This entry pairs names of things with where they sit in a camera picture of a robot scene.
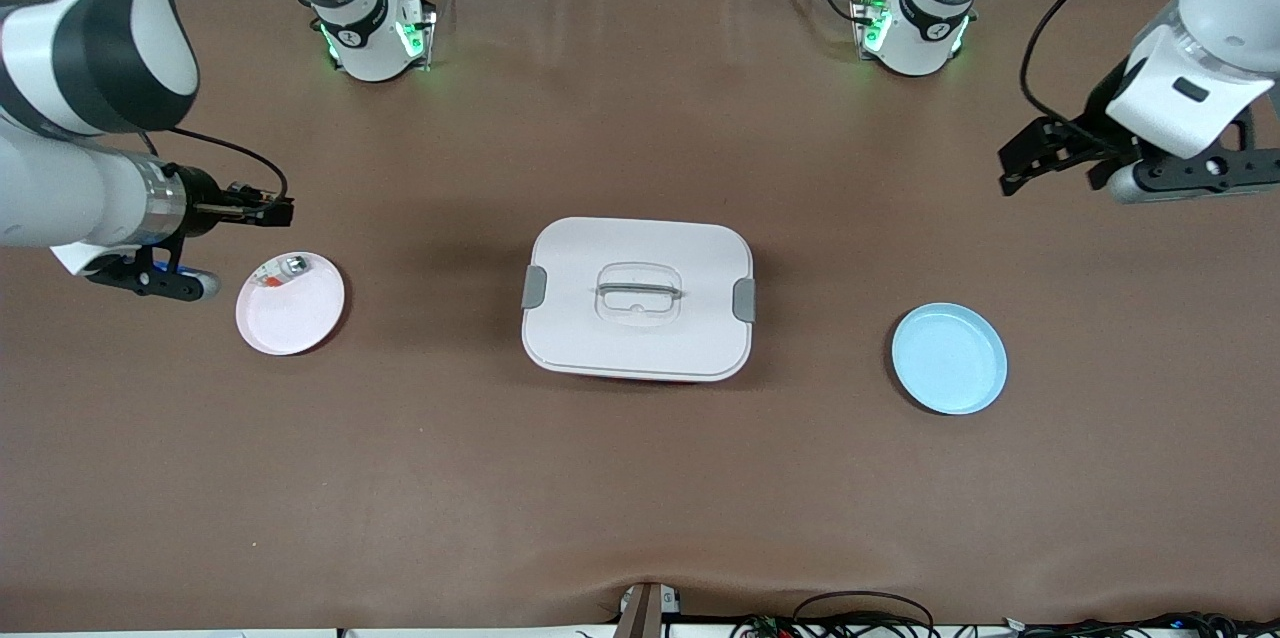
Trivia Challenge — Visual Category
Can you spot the white lidded storage box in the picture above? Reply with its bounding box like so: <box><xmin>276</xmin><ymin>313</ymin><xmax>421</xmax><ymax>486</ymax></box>
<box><xmin>520</xmin><ymin>216</ymin><xmax>758</xmax><ymax>385</ymax></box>

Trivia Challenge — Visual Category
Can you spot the pink round plate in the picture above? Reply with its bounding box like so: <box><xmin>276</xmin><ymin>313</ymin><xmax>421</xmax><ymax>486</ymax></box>
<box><xmin>235</xmin><ymin>251</ymin><xmax>347</xmax><ymax>357</ymax></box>

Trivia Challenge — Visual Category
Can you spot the light blue round plate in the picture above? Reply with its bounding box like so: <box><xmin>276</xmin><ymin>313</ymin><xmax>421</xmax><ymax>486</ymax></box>
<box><xmin>891</xmin><ymin>302</ymin><xmax>1009</xmax><ymax>416</ymax></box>

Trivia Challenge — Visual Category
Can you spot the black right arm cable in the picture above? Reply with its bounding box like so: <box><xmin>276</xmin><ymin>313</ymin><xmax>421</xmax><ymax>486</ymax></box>
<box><xmin>140</xmin><ymin>126</ymin><xmax>291</xmax><ymax>199</ymax></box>

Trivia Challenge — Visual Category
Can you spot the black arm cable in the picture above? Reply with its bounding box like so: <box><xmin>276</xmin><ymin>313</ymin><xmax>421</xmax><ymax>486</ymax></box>
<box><xmin>140</xmin><ymin>126</ymin><xmax>291</xmax><ymax>199</ymax></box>
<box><xmin>1019</xmin><ymin>0</ymin><xmax>1198</xmax><ymax>135</ymax></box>

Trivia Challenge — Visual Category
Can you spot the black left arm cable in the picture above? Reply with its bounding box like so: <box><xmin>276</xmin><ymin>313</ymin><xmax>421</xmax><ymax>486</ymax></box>
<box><xmin>1019</xmin><ymin>0</ymin><xmax>1198</xmax><ymax>135</ymax></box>

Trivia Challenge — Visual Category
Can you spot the black looped cable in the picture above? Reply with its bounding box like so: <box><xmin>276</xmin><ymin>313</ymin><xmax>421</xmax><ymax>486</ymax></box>
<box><xmin>792</xmin><ymin>590</ymin><xmax>937</xmax><ymax>638</ymax></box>

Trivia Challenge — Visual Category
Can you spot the black cable bundle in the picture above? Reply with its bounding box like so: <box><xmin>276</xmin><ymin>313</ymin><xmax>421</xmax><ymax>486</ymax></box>
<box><xmin>1005</xmin><ymin>611</ymin><xmax>1280</xmax><ymax>638</ymax></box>

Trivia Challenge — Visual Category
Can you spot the small wired circuit board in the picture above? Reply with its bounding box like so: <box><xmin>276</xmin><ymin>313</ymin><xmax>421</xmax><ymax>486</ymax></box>
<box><xmin>730</xmin><ymin>613</ymin><xmax>801</xmax><ymax>638</ymax></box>

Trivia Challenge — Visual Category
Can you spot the brown camera mount bracket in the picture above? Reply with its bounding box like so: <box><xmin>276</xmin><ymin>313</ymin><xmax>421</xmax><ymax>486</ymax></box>
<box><xmin>612</xmin><ymin>581</ymin><xmax>684</xmax><ymax>638</ymax></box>

